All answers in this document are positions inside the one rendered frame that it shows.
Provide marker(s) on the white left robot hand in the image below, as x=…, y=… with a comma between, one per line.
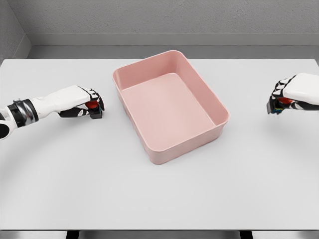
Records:
x=72, y=97

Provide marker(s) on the red-button black industrial switch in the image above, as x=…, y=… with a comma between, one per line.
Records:
x=280, y=105
x=95, y=110

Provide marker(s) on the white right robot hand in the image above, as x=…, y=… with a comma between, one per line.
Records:
x=301, y=89

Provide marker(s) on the pink plastic basket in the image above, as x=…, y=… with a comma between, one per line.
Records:
x=172, y=109

